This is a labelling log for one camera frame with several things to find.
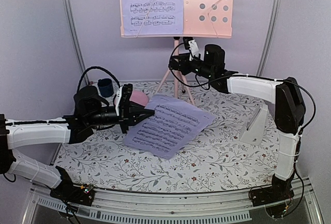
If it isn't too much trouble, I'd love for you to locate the front aluminium rail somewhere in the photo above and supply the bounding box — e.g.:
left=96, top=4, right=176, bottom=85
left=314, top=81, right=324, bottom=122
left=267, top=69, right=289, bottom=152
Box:
left=22, top=177, right=324, bottom=223

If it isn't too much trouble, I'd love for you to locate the pink plate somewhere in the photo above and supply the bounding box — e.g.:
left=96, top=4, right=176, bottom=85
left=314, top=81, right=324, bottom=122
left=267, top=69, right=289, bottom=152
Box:
left=127, top=90, right=149, bottom=107

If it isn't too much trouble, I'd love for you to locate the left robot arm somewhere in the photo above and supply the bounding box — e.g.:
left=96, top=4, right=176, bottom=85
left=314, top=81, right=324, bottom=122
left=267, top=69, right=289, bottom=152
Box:
left=1, top=84, right=155, bottom=200

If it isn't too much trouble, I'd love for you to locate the left aluminium frame post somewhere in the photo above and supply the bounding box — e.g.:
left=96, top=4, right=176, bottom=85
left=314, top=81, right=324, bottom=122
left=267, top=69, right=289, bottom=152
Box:
left=62, top=0, right=86, bottom=73

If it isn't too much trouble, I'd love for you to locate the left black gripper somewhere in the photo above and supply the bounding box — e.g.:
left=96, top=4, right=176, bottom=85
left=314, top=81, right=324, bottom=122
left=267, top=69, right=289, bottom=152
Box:
left=86, top=101, right=155, bottom=134

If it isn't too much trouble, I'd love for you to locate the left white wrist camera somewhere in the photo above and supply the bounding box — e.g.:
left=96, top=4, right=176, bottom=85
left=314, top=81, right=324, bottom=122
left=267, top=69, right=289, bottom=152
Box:
left=114, top=83, right=133, bottom=117

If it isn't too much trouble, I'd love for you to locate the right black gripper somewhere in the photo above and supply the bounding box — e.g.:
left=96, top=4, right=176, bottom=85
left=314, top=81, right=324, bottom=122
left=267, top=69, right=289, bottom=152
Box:
left=171, top=53, right=214, bottom=80

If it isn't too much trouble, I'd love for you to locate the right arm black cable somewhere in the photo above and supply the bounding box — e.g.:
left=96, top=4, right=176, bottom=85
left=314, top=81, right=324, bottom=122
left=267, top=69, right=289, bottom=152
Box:
left=169, top=44, right=317, bottom=137

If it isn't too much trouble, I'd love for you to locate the aluminium frame post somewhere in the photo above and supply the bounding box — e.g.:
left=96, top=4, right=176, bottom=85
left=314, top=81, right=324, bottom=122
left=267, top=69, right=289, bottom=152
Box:
left=62, top=0, right=86, bottom=73
left=256, top=0, right=281, bottom=77

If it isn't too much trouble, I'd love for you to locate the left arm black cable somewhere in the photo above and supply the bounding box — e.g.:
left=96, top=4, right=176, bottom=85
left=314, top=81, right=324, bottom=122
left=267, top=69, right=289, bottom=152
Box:
left=77, top=66, right=121, bottom=95

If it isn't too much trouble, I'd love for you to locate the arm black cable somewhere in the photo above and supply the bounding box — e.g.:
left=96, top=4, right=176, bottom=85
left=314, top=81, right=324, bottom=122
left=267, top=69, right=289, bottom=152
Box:
left=169, top=44, right=317, bottom=137
left=77, top=66, right=121, bottom=95

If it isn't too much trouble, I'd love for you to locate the dark blue mug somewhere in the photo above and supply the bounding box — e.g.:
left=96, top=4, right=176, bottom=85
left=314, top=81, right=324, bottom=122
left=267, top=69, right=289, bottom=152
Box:
left=97, top=78, right=114, bottom=98

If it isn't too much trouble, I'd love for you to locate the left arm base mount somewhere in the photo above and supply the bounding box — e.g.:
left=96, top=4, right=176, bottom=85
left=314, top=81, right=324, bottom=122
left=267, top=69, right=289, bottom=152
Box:
left=50, top=166, right=95, bottom=206

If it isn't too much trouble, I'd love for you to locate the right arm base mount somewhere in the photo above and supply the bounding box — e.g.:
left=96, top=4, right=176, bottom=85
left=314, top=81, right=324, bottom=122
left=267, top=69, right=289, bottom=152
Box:
left=248, top=182, right=294, bottom=206

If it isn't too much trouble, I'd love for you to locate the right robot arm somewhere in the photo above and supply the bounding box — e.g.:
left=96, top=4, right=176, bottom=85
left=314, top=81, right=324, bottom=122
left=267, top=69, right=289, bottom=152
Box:
left=169, top=44, right=306, bottom=201

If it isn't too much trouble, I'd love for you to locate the right aluminium frame post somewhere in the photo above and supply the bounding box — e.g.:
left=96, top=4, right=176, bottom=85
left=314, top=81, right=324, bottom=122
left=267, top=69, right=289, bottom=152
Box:
left=256, top=0, right=281, bottom=77

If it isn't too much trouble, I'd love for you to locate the pink music stand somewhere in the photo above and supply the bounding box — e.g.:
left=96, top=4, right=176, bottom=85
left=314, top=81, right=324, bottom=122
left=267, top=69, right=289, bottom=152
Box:
left=118, top=0, right=235, bottom=106

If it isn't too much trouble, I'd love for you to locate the white metronome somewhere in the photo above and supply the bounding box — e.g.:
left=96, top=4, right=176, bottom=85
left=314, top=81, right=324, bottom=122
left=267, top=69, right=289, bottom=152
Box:
left=239, top=103, right=268, bottom=146

